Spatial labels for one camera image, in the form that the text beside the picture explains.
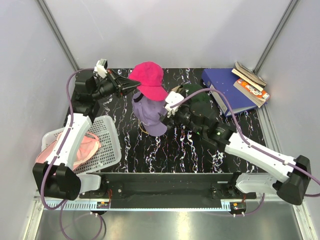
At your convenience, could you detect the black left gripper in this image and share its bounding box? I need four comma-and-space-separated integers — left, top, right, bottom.
91, 69, 141, 101

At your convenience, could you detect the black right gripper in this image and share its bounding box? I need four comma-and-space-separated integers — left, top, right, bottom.
159, 88, 205, 137

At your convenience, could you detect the dark green cap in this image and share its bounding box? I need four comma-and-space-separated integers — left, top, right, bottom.
183, 83, 213, 117

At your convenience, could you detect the red mesh cap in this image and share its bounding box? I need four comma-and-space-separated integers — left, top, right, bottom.
128, 61, 168, 102

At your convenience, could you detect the beige baseball cap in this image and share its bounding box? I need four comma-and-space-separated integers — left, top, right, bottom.
171, 85, 184, 94

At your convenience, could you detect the purple cap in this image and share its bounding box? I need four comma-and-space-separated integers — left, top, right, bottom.
131, 91, 168, 137

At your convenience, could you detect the pink cap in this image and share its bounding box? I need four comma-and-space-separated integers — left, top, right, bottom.
35, 132, 102, 170

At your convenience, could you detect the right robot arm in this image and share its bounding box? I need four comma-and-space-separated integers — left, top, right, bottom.
159, 103, 311, 206

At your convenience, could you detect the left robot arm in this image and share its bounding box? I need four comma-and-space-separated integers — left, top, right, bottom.
32, 68, 140, 202

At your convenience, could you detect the stack of books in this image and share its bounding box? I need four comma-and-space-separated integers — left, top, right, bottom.
231, 61, 270, 108

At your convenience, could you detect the blue binder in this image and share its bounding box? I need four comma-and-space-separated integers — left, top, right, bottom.
201, 68, 270, 117

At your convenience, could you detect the white plastic basket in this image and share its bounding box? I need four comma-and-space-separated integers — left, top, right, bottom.
41, 113, 122, 175

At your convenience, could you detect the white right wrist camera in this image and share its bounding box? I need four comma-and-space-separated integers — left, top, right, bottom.
164, 91, 185, 118

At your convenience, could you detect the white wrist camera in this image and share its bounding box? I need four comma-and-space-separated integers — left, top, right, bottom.
93, 58, 108, 78
164, 91, 185, 118

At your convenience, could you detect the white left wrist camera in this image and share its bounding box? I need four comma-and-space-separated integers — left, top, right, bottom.
93, 58, 108, 78

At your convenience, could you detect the gold wire hat stand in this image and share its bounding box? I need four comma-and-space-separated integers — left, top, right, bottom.
138, 120, 149, 135

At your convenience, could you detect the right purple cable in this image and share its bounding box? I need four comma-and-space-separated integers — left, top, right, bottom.
169, 87, 320, 197

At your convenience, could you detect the purple cable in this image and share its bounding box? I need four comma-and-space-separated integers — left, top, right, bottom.
39, 67, 97, 211
169, 87, 320, 197

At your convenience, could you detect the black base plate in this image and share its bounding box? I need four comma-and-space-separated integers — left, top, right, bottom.
79, 172, 257, 211

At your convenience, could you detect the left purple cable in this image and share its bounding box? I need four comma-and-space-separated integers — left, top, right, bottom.
39, 67, 97, 211

